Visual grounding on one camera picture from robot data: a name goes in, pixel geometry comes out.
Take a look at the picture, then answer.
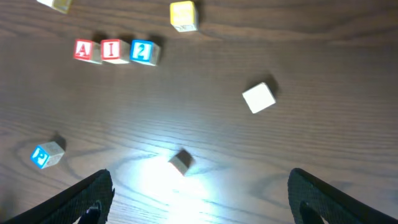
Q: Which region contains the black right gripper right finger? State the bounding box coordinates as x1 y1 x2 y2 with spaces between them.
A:
287 168 397 224

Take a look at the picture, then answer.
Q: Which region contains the red letter A block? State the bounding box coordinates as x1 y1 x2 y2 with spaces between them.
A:
73 39 102 64

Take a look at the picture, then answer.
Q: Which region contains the yellow wooden block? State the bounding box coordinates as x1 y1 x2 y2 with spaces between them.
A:
170 1 198 32

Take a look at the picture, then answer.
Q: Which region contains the plain white wooden block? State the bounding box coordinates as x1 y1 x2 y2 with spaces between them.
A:
37 0 72 14

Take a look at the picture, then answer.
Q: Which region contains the blue letter P block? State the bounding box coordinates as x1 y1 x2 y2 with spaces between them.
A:
30 141 65 169

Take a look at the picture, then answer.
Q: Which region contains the red letter I block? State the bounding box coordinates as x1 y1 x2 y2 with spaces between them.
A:
101 39 131 64

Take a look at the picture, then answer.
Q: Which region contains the green edged wooden block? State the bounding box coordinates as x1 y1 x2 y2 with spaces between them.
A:
242 82 275 114

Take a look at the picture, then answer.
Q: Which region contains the red letter E block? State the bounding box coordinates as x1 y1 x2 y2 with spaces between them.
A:
169 149 195 176

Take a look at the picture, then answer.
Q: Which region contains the blue number 2 block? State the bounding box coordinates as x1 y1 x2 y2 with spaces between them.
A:
130 39 160 66

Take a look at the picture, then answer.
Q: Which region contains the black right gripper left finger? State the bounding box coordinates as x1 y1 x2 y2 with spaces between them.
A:
3 169 114 224

